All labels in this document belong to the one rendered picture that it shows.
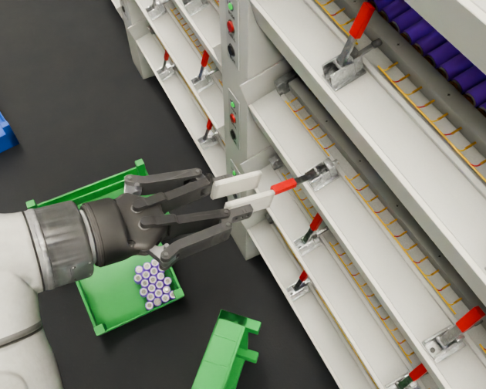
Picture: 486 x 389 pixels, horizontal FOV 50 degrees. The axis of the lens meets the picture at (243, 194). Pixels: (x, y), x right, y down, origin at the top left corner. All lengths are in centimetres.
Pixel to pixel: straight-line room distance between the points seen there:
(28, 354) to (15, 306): 5
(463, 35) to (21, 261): 44
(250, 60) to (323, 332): 54
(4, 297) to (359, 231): 43
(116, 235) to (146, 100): 107
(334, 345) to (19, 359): 64
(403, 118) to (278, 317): 75
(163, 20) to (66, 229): 82
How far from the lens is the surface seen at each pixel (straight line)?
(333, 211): 73
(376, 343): 86
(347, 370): 104
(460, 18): 41
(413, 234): 68
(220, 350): 99
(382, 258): 70
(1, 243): 57
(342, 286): 88
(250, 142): 92
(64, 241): 57
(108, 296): 125
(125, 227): 59
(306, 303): 108
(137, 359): 122
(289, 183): 71
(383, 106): 58
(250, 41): 76
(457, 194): 53
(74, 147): 156
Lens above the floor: 115
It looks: 56 degrees down
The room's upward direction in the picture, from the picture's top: straight up
